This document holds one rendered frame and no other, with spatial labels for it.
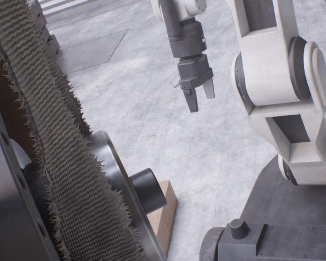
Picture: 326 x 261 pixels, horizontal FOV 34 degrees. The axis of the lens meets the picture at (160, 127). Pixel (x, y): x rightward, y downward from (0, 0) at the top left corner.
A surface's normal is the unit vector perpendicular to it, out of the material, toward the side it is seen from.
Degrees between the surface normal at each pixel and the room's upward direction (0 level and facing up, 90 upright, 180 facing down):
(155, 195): 80
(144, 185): 41
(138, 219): 75
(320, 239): 0
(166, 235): 90
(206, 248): 24
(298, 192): 0
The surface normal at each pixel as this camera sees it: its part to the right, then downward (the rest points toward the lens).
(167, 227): 0.93, -0.24
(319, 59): 0.85, -0.08
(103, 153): -0.24, -0.68
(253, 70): -0.51, 0.15
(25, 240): 0.04, -0.15
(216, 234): -0.27, -0.89
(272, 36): -0.46, 0.37
